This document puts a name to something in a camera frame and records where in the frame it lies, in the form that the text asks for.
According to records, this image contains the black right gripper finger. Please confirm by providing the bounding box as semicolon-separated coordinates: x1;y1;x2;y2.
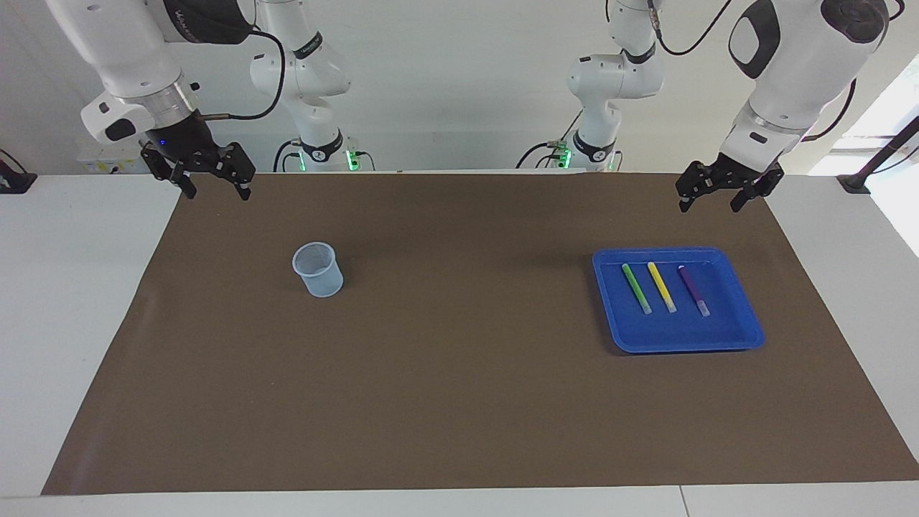
141;147;198;200
214;142;256;201

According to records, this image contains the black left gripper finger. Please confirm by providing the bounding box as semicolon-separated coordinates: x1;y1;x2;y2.
730;164;785;213
675;162;717;213

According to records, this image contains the purple marker pen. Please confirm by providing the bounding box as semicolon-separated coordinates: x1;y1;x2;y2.
678;265;711;317

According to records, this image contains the yellow marker pen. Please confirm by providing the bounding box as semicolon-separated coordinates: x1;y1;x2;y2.
647;261;678;314

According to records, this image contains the green marker pen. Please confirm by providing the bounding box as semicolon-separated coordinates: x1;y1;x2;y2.
621;264;653;315

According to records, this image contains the white socket box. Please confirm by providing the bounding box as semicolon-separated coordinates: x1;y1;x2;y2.
75;139;155;174

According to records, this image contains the black clamp stand with pole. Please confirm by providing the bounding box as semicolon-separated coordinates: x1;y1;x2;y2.
836;115;919;195

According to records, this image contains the translucent plastic cup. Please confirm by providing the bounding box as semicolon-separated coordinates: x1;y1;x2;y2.
291;242;345;298

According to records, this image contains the blue plastic tray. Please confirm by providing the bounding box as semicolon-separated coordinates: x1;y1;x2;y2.
592;247;766;355

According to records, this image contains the small black table clamp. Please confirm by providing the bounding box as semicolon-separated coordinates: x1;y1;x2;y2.
0;149;38;195

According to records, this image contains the brown table mat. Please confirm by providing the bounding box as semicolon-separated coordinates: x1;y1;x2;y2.
41;172;919;496

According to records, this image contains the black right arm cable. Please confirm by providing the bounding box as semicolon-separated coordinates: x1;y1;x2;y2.
194;25;286;121

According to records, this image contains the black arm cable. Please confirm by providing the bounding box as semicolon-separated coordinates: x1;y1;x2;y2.
607;0;907;143
194;25;286;121

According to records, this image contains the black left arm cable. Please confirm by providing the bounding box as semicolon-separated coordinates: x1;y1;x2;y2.
607;0;907;143

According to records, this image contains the black left base cable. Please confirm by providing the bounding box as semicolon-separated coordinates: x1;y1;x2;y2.
516;108;584;170

